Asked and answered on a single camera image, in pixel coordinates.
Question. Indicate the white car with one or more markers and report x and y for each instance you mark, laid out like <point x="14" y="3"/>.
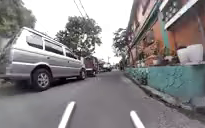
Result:
<point x="107" y="66"/>

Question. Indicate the dark red vehicle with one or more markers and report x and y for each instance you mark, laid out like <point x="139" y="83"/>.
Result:
<point x="90" y="64"/>

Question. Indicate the grey asphalt road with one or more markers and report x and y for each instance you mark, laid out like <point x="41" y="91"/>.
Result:
<point x="101" y="96"/>

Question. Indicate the large tree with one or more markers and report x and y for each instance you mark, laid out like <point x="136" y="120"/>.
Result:
<point x="80" y="35"/>
<point x="6" y="15"/>

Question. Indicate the potted plants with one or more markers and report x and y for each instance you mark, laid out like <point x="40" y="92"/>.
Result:
<point x="150" y="53"/>

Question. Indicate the robot's own part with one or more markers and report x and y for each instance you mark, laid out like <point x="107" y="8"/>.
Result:
<point x="137" y="120"/>
<point x="66" y="115"/>

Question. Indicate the silver van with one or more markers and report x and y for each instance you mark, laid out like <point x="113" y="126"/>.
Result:
<point x="40" y="58"/>

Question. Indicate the grey concrete kerb strip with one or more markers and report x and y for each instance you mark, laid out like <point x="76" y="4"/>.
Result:
<point x="170" y="98"/>

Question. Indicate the white plant pot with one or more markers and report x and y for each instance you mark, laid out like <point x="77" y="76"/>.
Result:
<point x="195" y="52"/>
<point x="182" y="55"/>

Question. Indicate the orange building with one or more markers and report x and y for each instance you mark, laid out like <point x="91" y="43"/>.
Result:
<point x="176" y="26"/>

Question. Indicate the teal low wall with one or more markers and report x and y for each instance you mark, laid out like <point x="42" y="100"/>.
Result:
<point x="170" y="80"/>

